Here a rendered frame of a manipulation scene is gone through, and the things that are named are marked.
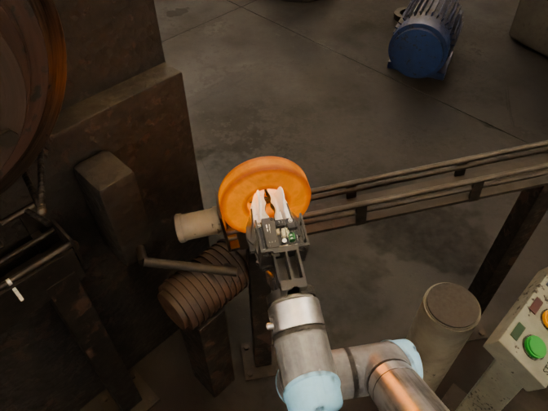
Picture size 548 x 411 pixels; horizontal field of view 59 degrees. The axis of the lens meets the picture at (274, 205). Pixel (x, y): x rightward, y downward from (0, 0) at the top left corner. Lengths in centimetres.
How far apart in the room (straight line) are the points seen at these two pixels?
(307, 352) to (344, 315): 99
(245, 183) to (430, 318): 52
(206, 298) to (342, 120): 146
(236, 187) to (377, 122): 165
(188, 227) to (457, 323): 58
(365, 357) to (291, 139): 156
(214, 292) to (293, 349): 46
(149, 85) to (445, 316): 77
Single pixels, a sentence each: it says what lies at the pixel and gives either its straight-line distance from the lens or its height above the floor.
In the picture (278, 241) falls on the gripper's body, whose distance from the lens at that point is 69.
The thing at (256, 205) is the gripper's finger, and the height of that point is 85.
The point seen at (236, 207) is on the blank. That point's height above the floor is 83.
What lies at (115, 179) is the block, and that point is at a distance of 93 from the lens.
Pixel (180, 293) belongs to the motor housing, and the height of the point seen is 53.
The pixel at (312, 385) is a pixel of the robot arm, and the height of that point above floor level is 81.
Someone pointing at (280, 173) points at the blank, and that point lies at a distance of 77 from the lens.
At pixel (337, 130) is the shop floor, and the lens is 228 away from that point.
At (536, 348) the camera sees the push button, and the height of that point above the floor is 61.
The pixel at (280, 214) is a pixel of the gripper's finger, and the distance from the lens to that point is 77.
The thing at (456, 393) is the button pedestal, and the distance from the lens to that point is 160.
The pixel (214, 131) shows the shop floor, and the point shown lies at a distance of 228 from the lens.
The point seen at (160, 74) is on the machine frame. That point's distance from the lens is 104.
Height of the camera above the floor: 142
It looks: 48 degrees down
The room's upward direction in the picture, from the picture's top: straight up
